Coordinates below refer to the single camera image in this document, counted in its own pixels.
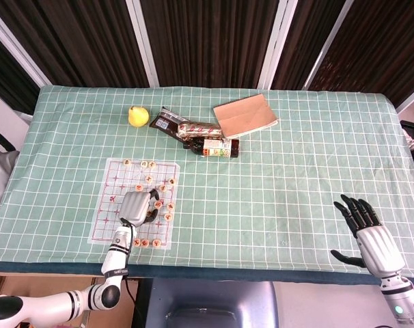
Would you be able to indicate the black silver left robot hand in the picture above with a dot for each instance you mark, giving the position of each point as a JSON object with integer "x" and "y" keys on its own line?
{"x": 134, "y": 206}

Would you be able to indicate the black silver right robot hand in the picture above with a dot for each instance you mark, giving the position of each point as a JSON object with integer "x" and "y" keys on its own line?
{"x": 379, "y": 246}

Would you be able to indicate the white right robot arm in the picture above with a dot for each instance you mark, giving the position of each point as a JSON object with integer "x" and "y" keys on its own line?
{"x": 400, "y": 300}

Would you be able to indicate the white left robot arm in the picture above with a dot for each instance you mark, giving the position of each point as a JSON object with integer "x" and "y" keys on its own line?
{"x": 116, "y": 253}

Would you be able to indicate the translucent Chinese chess board sheet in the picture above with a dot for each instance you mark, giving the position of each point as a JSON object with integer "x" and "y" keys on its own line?
{"x": 106, "y": 218}

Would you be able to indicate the dark brown snack packet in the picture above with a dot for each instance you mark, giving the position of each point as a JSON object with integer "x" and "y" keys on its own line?
{"x": 164, "y": 122}

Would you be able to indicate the yellow pear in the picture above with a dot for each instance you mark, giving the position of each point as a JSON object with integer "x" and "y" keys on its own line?
{"x": 138, "y": 117}

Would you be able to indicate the dark bottle with label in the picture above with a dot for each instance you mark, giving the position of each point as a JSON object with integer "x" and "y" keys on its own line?
{"x": 214, "y": 147}

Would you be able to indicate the cream red wrapped biscuit roll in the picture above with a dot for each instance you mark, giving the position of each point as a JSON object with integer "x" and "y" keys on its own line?
{"x": 200, "y": 130}

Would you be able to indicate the blue grey robot chest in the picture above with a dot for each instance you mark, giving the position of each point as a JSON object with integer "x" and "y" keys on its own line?
{"x": 210, "y": 300}

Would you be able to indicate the brown cardboard box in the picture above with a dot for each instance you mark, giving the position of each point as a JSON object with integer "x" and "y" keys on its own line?
{"x": 39, "y": 283}

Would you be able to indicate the green white checked tablecloth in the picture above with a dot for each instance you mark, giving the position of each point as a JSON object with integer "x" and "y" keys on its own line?
{"x": 261, "y": 191}

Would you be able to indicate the brown paper notebook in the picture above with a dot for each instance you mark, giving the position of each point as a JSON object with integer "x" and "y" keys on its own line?
{"x": 244, "y": 114}

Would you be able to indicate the black chair armrest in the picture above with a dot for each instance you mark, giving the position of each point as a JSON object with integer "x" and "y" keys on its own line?
{"x": 2, "y": 139}

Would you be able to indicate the dark brown curtain panel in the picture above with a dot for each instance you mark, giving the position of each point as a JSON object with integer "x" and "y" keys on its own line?
{"x": 210, "y": 41}
{"x": 306, "y": 41}
{"x": 381, "y": 44}
{"x": 9, "y": 78}
{"x": 73, "y": 37}

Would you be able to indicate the white screen frame post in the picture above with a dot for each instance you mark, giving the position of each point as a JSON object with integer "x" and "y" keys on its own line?
{"x": 326, "y": 48}
{"x": 19, "y": 48}
{"x": 412, "y": 97}
{"x": 143, "y": 44}
{"x": 277, "y": 44}

